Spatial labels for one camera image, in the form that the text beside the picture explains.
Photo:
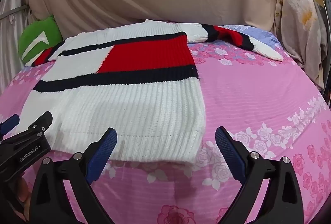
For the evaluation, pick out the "metal rod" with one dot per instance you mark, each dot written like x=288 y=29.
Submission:
x=13 y=12

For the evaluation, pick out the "pink floral bed sheet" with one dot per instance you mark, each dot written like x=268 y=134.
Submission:
x=258 y=100

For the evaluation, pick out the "white red navy knit sweater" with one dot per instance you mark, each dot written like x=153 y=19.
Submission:
x=129 y=100

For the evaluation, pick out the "white satin curtain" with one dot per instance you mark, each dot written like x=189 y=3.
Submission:
x=11 y=40

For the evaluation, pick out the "green pillow with white mark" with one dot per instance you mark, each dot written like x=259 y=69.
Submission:
x=36 y=37

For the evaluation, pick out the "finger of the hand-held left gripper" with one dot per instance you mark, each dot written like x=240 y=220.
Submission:
x=44 y=119
x=10 y=122

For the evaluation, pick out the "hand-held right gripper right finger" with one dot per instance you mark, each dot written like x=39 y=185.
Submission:
x=228 y=149

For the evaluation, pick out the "pale floral hanging cloth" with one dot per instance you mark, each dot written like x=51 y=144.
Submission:
x=300 y=19

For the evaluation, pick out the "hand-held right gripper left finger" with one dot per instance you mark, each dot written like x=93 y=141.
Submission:
x=103 y=151

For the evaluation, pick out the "person's left hand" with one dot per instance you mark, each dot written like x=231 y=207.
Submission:
x=23 y=189

